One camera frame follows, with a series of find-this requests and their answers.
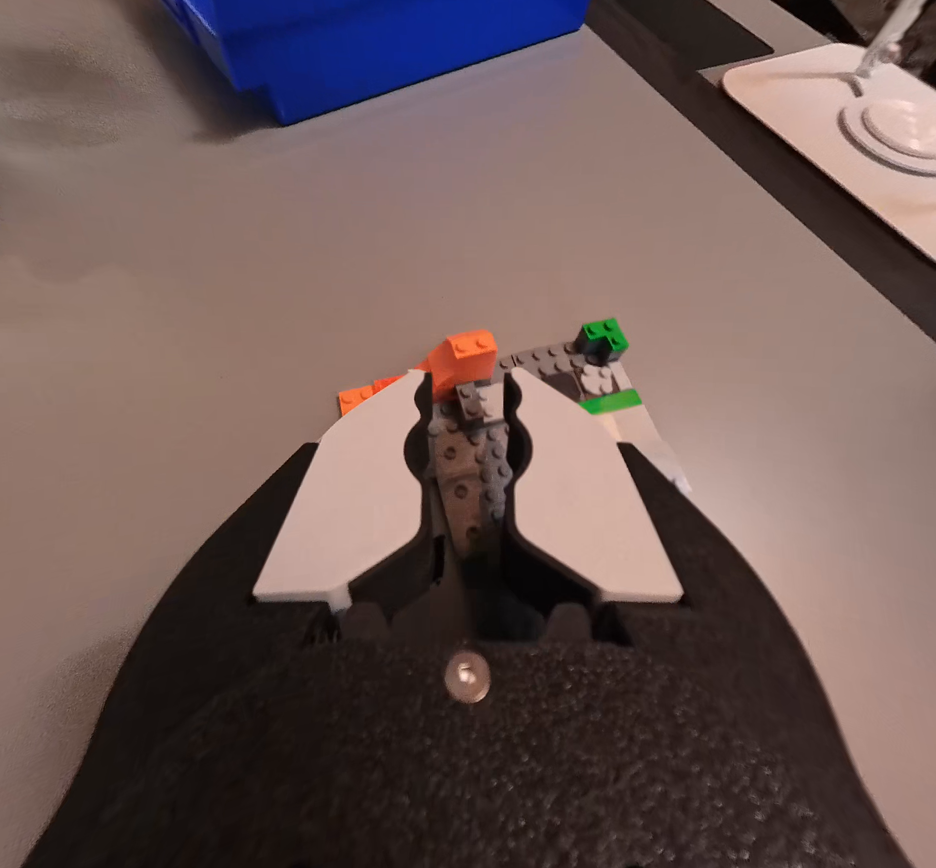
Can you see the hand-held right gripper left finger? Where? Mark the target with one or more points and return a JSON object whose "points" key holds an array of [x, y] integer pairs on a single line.
{"points": [[344, 510]]}

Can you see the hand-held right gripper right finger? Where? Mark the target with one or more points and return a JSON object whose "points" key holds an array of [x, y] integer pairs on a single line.
{"points": [[592, 517]]}

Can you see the grey and orange lego build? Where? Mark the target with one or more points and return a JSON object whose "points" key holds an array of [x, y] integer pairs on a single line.
{"points": [[468, 444]]}

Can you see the blue plastic storage bin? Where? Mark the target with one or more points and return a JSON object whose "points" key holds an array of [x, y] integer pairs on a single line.
{"points": [[365, 5]]}

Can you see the white stand base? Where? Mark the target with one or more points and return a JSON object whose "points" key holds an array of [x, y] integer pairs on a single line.
{"points": [[841, 122]]}

